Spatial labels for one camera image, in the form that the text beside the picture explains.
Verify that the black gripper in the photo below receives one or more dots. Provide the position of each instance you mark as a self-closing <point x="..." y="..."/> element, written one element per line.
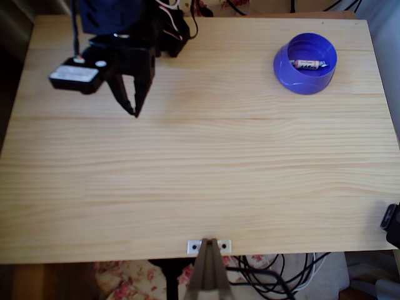
<point x="135" y="66"/>

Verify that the candy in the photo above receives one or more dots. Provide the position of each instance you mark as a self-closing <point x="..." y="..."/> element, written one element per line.
<point x="307" y="64"/>

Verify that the purple plastic bowl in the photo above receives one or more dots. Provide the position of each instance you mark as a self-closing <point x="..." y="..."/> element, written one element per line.
<point x="300" y="82"/>

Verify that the black gripper-mounted webcam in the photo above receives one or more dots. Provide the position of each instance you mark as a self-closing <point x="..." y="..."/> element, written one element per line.
<point x="75" y="76"/>

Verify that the floral cushion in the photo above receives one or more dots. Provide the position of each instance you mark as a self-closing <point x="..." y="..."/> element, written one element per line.
<point x="125" y="281"/>

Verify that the black stand leg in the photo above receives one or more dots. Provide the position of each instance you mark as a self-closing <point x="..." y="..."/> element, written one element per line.
<point x="172" y="281"/>

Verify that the white metal bracket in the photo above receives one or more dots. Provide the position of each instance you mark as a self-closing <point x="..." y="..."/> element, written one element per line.
<point x="226" y="246"/>

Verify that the grey camera stand beam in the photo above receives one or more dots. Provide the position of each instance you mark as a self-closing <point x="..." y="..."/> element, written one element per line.
<point x="207" y="275"/>

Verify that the black table-edge camera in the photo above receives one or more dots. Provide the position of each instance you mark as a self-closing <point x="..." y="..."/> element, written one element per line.
<point x="392" y="225"/>

